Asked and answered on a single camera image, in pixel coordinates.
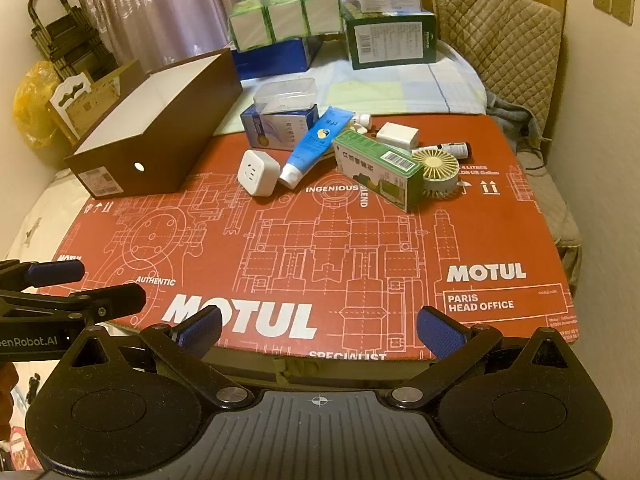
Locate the grey cloth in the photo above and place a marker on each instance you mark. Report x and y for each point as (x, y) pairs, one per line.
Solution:
(515, 115)

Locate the brown spray bottle white cap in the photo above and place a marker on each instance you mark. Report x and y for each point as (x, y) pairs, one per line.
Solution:
(456, 150)

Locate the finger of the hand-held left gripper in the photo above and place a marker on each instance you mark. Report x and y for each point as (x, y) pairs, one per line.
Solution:
(90, 300)
(52, 272)

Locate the clear plastic container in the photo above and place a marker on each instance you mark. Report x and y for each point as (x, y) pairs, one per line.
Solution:
(285, 95)

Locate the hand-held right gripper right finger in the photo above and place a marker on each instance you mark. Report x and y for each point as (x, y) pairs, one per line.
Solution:
(435, 332)

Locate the yellow plastic bag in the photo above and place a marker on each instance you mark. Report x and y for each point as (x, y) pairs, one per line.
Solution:
(32, 105)

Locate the large blue box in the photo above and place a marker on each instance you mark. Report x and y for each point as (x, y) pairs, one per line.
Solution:
(270, 60)

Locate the beige quilted chair cover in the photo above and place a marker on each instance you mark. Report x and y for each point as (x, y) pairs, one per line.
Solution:
(500, 35)

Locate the pale handheld fan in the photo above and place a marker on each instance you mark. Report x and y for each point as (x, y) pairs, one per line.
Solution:
(440, 166)

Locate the dark green carton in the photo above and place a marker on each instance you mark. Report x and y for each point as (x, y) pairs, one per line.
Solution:
(385, 40)

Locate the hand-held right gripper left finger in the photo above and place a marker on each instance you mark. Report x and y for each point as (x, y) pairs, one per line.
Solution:
(200, 329)

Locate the white cutout board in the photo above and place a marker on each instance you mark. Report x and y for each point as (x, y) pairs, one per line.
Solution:
(75, 110)

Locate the green carton box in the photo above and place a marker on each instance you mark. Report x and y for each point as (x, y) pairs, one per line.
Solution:
(370, 160)

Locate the blue white carton box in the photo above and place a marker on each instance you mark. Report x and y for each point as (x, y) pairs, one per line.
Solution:
(280, 131)

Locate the pink curtain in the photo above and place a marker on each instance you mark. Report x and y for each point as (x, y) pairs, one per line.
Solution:
(150, 0)

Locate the brown storage box white inside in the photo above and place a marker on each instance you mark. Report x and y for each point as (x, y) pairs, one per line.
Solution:
(165, 160)

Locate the green white tissue pack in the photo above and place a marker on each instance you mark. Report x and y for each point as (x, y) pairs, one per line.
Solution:
(285, 20)

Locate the white charger adapter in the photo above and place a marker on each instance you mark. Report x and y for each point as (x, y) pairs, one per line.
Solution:
(397, 134)

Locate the white smart plug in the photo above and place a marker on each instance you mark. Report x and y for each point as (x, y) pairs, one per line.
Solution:
(255, 172)

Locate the red printed cardboard sheet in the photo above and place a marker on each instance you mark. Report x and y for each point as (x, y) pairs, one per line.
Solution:
(350, 270)

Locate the dark folding cart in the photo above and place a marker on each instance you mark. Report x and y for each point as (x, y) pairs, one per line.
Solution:
(65, 35)

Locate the blue white tube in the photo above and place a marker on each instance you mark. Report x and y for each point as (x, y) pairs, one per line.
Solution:
(315, 142)

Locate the small white bottle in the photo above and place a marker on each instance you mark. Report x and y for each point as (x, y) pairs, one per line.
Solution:
(362, 120)

